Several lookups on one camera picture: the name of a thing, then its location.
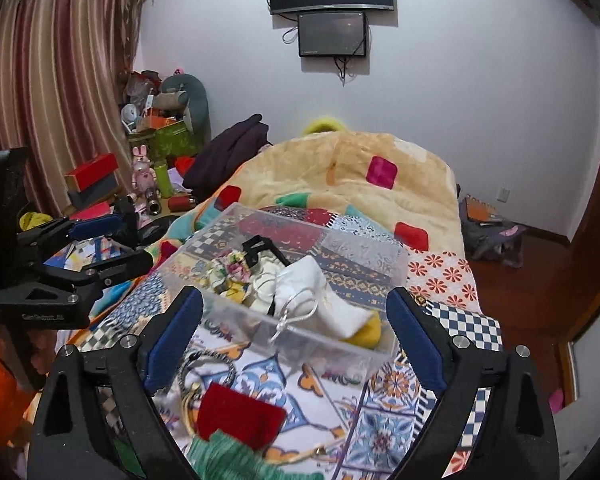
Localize dark purple jacket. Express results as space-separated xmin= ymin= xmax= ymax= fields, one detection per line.
xmin=182 ymin=113 xmax=272 ymax=197

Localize grey backpack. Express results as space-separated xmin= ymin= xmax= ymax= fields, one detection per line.
xmin=459 ymin=194 xmax=529 ymax=269

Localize orange box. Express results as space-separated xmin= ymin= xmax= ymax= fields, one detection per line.
xmin=144 ymin=114 xmax=179 ymax=132

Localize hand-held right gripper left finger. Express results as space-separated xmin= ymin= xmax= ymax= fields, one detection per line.
xmin=27 ymin=286 xmax=204 ymax=480

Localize green knit cloth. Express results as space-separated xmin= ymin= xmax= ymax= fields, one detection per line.
xmin=181 ymin=429 xmax=327 ymax=480

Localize floral fabric scrunchie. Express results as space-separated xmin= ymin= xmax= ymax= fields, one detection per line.
xmin=206 ymin=251 xmax=254 ymax=297

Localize black white braided hairband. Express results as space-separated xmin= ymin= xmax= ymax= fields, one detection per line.
xmin=176 ymin=349 xmax=237 ymax=397

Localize yellow crumpled cloth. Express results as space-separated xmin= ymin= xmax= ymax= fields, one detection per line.
xmin=19 ymin=211 xmax=54 ymax=234

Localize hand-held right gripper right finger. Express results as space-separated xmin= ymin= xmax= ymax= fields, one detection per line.
xmin=386 ymin=287 xmax=561 ymax=480

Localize grey rectangular box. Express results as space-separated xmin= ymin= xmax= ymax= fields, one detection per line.
xmin=67 ymin=172 xmax=124 ymax=209

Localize beige fleece blanket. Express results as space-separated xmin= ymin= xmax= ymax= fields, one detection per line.
xmin=145 ymin=129 xmax=459 ymax=263

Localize green patterned box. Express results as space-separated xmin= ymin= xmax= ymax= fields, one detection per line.
xmin=151 ymin=120 xmax=204 ymax=159

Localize red rectangular box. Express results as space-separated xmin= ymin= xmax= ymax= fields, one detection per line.
xmin=63 ymin=153 xmax=120 ymax=192

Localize patchwork printed quilt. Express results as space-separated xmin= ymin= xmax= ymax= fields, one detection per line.
xmin=55 ymin=204 xmax=504 ymax=480

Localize small black wall monitor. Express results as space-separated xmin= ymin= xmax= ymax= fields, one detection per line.
xmin=297 ymin=10 xmax=369 ymax=59

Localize yellow soft cloth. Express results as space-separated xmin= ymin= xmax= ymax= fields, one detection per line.
xmin=339 ymin=309 xmax=384 ymax=351

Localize black monitor cables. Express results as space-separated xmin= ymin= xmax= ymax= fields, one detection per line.
xmin=331 ymin=54 xmax=362 ymax=87

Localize yellow plush toy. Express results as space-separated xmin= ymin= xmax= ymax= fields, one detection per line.
xmin=302 ymin=115 xmax=349 ymax=136

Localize pink rabbit toy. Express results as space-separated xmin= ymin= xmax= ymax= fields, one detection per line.
xmin=131 ymin=144 xmax=157 ymax=197

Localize cream hair tie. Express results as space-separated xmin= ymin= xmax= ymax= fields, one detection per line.
xmin=249 ymin=255 xmax=292 ymax=312

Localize orange spiral notebook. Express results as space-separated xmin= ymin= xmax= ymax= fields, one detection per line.
xmin=466 ymin=202 xmax=504 ymax=224

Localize grey plush pillow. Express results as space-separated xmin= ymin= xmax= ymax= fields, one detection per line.
xmin=159 ymin=73 xmax=212 ymax=147

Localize red velvet pouch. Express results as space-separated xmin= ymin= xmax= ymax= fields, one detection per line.
xmin=196 ymin=382 xmax=287 ymax=449

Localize gold bangle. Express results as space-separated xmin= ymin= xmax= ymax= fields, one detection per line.
xmin=181 ymin=384 xmax=207 ymax=437

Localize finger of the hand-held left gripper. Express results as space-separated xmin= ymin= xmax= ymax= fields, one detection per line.
xmin=0 ymin=247 xmax=154 ymax=332
xmin=16 ymin=199 xmax=142 ymax=261

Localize white fabric pouch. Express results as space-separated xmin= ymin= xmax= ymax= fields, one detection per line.
xmin=274 ymin=255 xmax=373 ymax=339

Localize silver bangle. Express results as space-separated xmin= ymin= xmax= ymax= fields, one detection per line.
xmin=269 ymin=289 xmax=319 ymax=347

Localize black hair clip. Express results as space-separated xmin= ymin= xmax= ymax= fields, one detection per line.
xmin=240 ymin=235 xmax=282 ymax=269

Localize green bottle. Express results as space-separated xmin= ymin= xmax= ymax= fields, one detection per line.
xmin=153 ymin=159 xmax=175 ymax=199

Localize small white fan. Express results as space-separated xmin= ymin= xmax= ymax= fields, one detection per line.
xmin=120 ymin=103 xmax=141 ymax=132

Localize striped brown curtain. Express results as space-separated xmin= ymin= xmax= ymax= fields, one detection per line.
xmin=0 ymin=0 xmax=147 ymax=221

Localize clear plastic storage box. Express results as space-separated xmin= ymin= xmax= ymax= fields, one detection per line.
xmin=157 ymin=202 xmax=411 ymax=383

